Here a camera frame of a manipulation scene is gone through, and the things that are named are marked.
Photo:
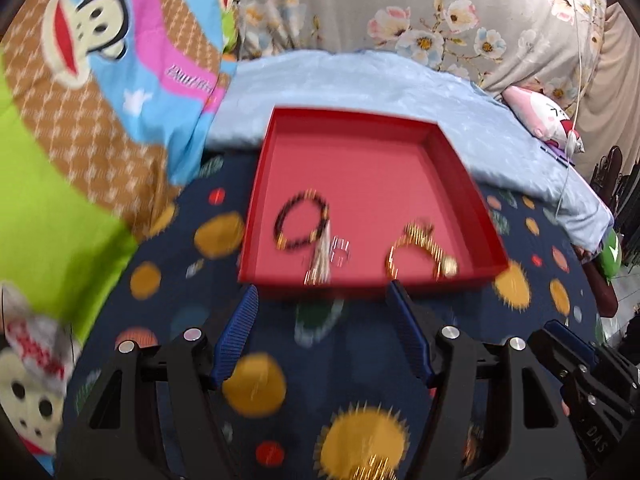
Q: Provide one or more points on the red cardboard box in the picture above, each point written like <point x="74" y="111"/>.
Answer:
<point x="360" y="170"/>

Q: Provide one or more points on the green cushion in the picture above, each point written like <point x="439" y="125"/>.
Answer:
<point x="610" y="260"/>

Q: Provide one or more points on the navy planet print blanket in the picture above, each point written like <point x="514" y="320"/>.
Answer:
<point x="300" y="435"/>

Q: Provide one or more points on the beige cloth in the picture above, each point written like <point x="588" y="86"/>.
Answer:
<point x="620" y="85"/>

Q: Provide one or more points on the dark red seat cushion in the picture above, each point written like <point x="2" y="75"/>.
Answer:
<point x="600" y="290"/>

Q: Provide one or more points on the cartoon monkey print blanket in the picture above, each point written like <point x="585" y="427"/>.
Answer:
<point x="50" y="210"/>

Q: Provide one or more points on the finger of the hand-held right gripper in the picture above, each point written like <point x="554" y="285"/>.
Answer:
<point x="550" y="352"/>
<point x="570" y="338"/>

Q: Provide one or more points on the grey floral bed sheet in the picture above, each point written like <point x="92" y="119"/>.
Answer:
<point x="350" y="0"/>

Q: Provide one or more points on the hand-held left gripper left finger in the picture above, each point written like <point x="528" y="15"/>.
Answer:
<point x="240" y="330"/>

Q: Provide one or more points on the black iron chair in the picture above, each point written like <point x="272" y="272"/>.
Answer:
<point x="612" y="170"/>

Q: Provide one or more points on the pink plush pillow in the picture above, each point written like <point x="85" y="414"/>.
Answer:
<point x="535" y="110"/>

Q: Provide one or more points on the light blue quilt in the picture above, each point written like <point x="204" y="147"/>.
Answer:
<point x="350" y="80"/>

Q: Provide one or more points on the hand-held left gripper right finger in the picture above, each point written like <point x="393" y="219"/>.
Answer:
<point x="407" y="330"/>

